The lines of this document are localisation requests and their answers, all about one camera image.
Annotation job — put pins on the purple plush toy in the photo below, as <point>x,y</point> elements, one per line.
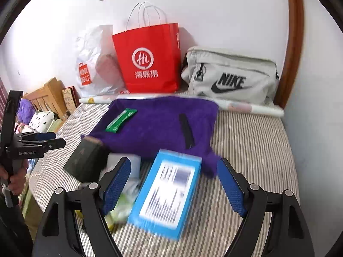
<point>25,111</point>

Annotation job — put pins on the white dotted pillow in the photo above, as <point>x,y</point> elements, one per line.
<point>41,121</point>

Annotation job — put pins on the dark green box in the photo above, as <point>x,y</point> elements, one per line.
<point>84,158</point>

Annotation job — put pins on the red paper bag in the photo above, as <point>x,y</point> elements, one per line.
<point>150,40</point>

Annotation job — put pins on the wooden headboard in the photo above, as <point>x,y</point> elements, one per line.
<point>47,96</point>

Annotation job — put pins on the white plastic bag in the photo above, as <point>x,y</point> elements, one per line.
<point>89,56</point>

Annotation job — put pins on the patterned box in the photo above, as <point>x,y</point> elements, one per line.
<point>70,101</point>

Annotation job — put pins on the blue tissue pack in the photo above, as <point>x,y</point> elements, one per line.
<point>166,192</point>

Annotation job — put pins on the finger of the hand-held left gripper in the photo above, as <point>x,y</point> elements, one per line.
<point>55,143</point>
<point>45,136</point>

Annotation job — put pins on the purple plush towel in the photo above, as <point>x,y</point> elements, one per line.
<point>160,124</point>

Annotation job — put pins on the green packet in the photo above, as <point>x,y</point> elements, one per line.
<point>121,120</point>

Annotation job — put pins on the red striped cloth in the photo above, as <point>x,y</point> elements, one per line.
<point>2,93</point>

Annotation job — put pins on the brown wooden frame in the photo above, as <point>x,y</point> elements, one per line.
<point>293,32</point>

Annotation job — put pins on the green tissue pack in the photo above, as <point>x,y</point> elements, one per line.
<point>124,206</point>

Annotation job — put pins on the person's left forearm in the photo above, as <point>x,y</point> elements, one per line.
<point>13,230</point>

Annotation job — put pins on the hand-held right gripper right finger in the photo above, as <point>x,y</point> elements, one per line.
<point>231,186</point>

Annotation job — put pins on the white foam block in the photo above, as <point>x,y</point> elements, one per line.
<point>132,163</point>

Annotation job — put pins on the grey fabric bag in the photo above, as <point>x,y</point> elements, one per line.
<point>241,64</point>

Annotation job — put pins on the black comb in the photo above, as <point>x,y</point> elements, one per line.
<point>186,131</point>

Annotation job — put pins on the white printed paper roll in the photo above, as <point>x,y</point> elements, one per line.
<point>254,109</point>

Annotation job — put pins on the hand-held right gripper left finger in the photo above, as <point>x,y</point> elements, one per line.
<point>118,183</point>

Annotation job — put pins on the person's left hand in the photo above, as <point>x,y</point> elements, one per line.
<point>17,178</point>

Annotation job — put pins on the striped bed mattress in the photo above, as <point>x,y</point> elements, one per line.
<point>254,150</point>

